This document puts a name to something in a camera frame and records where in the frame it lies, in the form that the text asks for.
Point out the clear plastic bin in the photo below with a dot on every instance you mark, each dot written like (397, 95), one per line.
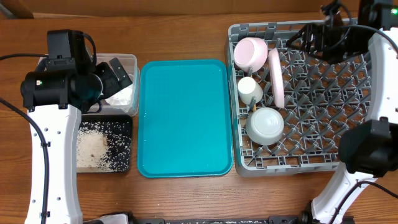
(129, 62)

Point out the black tray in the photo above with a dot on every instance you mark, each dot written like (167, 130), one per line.
(124, 124)

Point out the rice leftovers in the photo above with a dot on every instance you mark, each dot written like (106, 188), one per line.
(91, 149)

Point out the pink plate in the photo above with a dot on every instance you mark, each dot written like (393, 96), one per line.
(276, 78)

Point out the teal serving tray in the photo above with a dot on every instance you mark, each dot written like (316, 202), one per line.
(184, 119)

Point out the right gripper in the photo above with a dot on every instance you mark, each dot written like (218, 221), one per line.
(322, 32)

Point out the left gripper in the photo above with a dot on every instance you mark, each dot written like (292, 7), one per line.
(114, 84)

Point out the grey dishwasher rack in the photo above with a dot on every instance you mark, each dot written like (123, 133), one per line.
(322, 101)

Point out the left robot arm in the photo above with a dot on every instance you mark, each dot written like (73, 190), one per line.
(56, 94)

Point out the pink bowl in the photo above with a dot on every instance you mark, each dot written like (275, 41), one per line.
(250, 53)

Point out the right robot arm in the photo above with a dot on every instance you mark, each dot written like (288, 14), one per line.
(368, 151)

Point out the grey bowl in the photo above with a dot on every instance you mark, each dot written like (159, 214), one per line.
(265, 126)

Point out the white napkin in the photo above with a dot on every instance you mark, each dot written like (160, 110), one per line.
(123, 97)

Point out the cream paper cup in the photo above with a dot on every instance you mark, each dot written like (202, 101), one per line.
(249, 88)

